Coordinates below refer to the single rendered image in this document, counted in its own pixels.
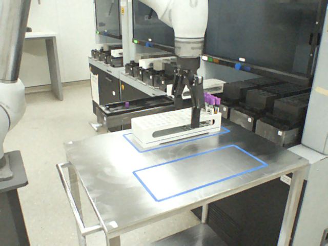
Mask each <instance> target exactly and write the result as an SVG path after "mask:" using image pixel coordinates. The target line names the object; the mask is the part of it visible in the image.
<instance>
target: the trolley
mask: <svg viewBox="0 0 328 246"><path fill-rule="evenodd" d="M64 148H65V151H66V159H67V161H66V162H62V163H58V164H56V167H57V170H58V173H59V176H60V179H61V182H62V184H63V187H64V189H65V192H66V196H67V199H68V201H69V204H70V205H71V208H72V211H73V214H74V216H75V222H76V230H77V238H78V241H79V246H87V242H86V236H87V235H90V234H93V233H97V232H100V231H104V233H105V237H106V246H121V245H120V235H122V234H125V233H128V232H130V231H134V230H137V229H140V228H142V227H145V226H148V225H149V224H152V223H154V222H158V221H160V220H163V219H166V218H169V217H171V216H175V215H177V214H180V213H183V212H186V211H188V210H192V209H194V208H197V207H200V206H202V220H201V223H200V224H197V225H195V226H193V227H191V228H188V229H186V230H183V231H181V232H178V233H176V234H173V235H170V236H168V237H165V238H163V239H160V240H158V241H155V242H152V243H149V244H146V245H144V246H228V245H227V244H226V243H225V242H224V241H223V240H222V239H221V238H220V237H219V236H218V235H217V233H216V232H214V231H213V230H212V229H211V228H210V227H209V226H208V221H209V210H210V203H211V202H213V201H216V200H218V199H221V198H224V197H227V196H230V195H233V194H235V193H238V192H241V191H243V190H246V189H248V188H251V187H254V186H256V185H259V184H261V183H264V182H267V181H270V180H272V179H275V178H278V177H280V176H282V175H285V174H289V173H291V172H294V173H293V177H292V180H291V185H290V190H289V195H288V200H287V203H286V209H285V214H284V219H283V221H282V226H281V231H280V236H279V241H278V246H289V242H290V237H291V232H292V227H293V223H294V219H295V216H296V212H297V207H298V202H299V198H300V193H301V188H302V184H303V179H304V176H305V173H306V168H307V167H308V166H309V162H310V161H309V160H308V159H306V158H304V157H302V156H300V155H298V154H296V153H294V152H292V151H290V150H288V149H286V148H284V147H282V146H280V145H278V144H276V143H274V142H272V141H270V140H268V139H265V138H263V137H261V136H259V135H257V134H255V133H253V132H252V131H250V130H248V129H246V128H244V127H242V126H240V125H238V124H236V123H234V122H232V121H230V120H228V119H226V118H224V117H221V126H220V130H219V131H217V132H212V133H205V134H200V135H196V136H191V137H187V138H182V139H178V140H174V141H169V142H164V143H160V144H158V145H155V146H152V147H148V148H143V147H142V146H141V145H140V144H139V143H138V142H137V141H136V140H135V139H134V138H133V137H132V129H127V130H122V131H119V132H113V133H108V134H103V135H97V136H92V137H86V138H81V139H76V140H71V141H66V142H64ZM66 167H68V174H69V182H70V189H71V191H70V189H69V186H68V184H67V181H66V179H65V176H64V174H63V171H62V168H66ZM77 177H78V179H79V181H80V183H81V184H82V186H83V189H84V191H85V193H86V195H87V197H88V200H89V202H90V204H91V206H92V208H93V210H94V213H95V214H96V216H97V218H98V220H99V222H100V223H98V224H96V225H93V226H90V227H87V228H85V226H84V222H83V213H82V208H81V200H80V192H79V187H78V179H77Z"/></svg>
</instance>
